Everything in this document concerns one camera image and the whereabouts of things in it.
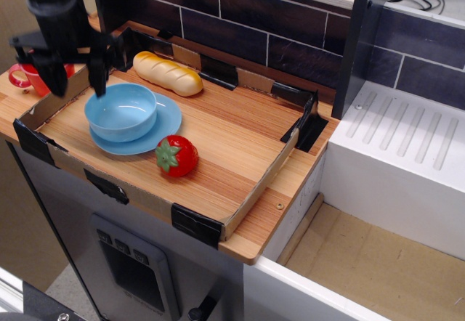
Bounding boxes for toy oven front panel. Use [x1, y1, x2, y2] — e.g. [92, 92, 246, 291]
[90, 214, 181, 320]

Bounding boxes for dark grey vertical post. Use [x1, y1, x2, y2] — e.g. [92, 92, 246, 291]
[332, 0, 387, 119]

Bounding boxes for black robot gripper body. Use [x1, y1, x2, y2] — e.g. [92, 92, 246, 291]
[9, 0, 126, 68]

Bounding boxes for light blue plastic bowl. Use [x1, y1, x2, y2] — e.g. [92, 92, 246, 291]
[84, 83, 157, 143]

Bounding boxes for light blue plastic plate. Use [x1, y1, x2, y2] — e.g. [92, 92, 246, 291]
[89, 93, 182, 155]

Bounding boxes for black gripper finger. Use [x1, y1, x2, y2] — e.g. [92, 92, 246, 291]
[34, 59, 68, 97]
[88, 46, 108, 97]

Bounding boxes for toy bread loaf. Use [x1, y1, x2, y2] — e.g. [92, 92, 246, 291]
[133, 51, 203, 97]

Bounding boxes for cardboard fence with black tape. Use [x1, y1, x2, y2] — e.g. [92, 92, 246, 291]
[12, 28, 330, 251]

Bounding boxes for red toy strawberry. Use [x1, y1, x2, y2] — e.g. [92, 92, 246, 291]
[155, 135, 199, 177]

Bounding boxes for white sink basin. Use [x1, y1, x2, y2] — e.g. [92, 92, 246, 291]
[243, 83, 464, 320]

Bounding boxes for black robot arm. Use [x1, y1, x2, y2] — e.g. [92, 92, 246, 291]
[9, 0, 125, 97]

